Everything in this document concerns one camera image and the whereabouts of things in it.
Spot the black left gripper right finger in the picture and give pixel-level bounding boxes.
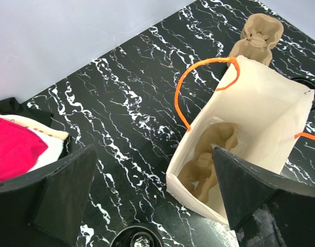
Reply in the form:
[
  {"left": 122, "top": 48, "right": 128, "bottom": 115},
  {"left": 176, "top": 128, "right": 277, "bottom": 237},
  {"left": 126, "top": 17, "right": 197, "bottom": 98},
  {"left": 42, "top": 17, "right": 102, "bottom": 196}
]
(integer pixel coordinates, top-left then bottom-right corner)
[{"left": 213, "top": 148, "right": 315, "bottom": 246}]

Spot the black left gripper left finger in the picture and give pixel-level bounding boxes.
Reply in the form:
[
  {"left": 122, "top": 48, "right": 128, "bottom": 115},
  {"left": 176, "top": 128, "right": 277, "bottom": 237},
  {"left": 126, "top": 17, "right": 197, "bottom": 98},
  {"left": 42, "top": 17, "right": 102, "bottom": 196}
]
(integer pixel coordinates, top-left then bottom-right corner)
[{"left": 0, "top": 145, "right": 97, "bottom": 246}]

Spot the brown pulp cup carrier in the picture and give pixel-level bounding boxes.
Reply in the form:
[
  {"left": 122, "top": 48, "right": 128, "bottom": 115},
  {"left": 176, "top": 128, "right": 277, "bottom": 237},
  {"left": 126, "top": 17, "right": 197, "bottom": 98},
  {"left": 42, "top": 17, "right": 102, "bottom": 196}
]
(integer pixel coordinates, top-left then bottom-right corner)
[{"left": 178, "top": 122, "right": 239, "bottom": 203}]

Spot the black cup stack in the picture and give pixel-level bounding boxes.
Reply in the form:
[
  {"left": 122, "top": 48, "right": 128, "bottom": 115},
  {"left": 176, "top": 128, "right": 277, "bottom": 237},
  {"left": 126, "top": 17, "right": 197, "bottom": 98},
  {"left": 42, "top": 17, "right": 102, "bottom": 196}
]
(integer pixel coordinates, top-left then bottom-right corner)
[
  {"left": 110, "top": 223, "right": 164, "bottom": 247},
  {"left": 291, "top": 77, "right": 315, "bottom": 96}
]

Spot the cream bear paper bag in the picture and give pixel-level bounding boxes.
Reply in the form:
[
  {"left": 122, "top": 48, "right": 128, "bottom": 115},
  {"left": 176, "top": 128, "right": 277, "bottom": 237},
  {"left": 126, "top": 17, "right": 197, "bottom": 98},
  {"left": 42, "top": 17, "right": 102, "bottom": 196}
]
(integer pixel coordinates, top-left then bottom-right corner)
[{"left": 166, "top": 56, "right": 314, "bottom": 225}]

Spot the red napkin stack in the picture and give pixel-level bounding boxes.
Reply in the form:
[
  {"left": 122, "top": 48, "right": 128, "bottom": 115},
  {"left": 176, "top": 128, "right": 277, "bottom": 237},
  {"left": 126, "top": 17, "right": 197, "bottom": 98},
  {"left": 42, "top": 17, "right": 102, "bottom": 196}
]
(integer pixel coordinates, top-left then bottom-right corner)
[{"left": 0, "top": 114, "right": 69, "bottom": 183}]

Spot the black napkin tray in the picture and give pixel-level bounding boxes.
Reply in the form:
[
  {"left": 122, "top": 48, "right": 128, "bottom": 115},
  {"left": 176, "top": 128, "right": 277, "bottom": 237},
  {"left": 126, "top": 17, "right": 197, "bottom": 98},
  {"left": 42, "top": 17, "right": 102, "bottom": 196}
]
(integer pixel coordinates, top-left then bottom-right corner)
[{"left": 0, "top": 97, "right": 70, "bottom": 158}]

